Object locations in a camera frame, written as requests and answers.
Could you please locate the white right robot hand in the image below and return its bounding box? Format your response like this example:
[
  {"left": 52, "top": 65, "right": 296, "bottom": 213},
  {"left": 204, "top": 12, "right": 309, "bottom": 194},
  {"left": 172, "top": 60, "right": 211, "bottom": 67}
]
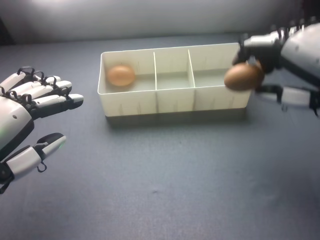
[{"left": 231, "top": 16, "right": 320, "bottom": 116}]

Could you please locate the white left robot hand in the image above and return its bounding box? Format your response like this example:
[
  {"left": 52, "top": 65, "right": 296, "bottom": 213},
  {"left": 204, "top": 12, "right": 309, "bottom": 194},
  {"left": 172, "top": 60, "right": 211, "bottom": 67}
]
[{"left": 0, "top": 66, "right": 85, "bottom": 195}]

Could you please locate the brown egg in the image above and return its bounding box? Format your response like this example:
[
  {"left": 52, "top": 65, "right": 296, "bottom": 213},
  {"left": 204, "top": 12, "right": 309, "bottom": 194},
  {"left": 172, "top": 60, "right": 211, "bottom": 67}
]
[
  {"left": 107, "top": 64, "right": 136, "bottom": 87},
  {"left": 223, "top": 60, "right": 265, "bottom": 91}
]

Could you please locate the white three-compartment tray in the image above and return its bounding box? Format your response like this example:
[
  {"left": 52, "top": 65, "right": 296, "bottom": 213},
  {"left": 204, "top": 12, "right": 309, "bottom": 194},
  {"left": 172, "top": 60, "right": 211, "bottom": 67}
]
[{"left": 96, "top": 42, "right": 255, "bottom": 117}]

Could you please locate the grey table cloth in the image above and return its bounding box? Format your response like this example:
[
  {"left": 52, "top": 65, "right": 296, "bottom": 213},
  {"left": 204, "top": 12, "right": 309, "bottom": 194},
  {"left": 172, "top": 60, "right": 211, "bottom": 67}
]
[{"left": 0, "top": 32, "right": 320, "bottom": 240}]

